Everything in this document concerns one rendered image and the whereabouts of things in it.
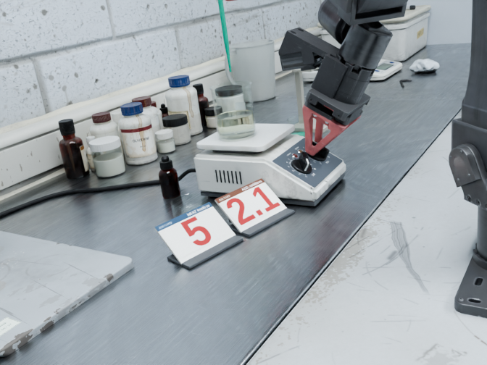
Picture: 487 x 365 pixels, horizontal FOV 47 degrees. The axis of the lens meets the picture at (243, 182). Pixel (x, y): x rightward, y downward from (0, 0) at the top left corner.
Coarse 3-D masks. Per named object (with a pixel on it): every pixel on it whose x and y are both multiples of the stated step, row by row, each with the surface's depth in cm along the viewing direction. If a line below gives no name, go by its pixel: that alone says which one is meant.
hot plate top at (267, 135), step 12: (216, 132) 90; (264, 132) 86; (276, 132) 85; (288, 132) 86; (204, 144) 84; (216, 144) 83; (228, 144) 82; (240, 144) 81; (252, 144) 81; (264, 144) 80
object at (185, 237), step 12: (192, 216) 72; (204, 216) 72; (216, 216) 73; (168, 228) 69; (180, 228) 70; (192, 228) 70; (204, 228) 71; (216, 228) 72; (168, 240) 68; (180, 240) 69; (192, 240) 69; (204, 240) 70; (180, 252) 68; (192, 252) 68
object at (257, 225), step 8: (272, 192) 79; (224, 208) 74; (280, 208) 78; (264, 216) 76; (272, 216) 76; (280, 216) 76; (232, 224) 76; (248, 224) 74; (256, 224) 75; (264, 224) 74; (272, 224) 75; (240, 232) 73; (248, 232) 72; (256, 232) 73
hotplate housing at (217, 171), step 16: (288, 144) 85; (208, 160) 84; (224, 160) 83; (240, 160) 82; (256, 160) 80; (208, 176) 85; (224, 176) 84; (240, 176) 82; (256, 176) 81; (272, 176) 79; (288, 176) 78; (336, 176) 84; (208, 192) 87; (224, 192) 85; (288, 192) 79; (304, 192) 78; (320, 192) 79
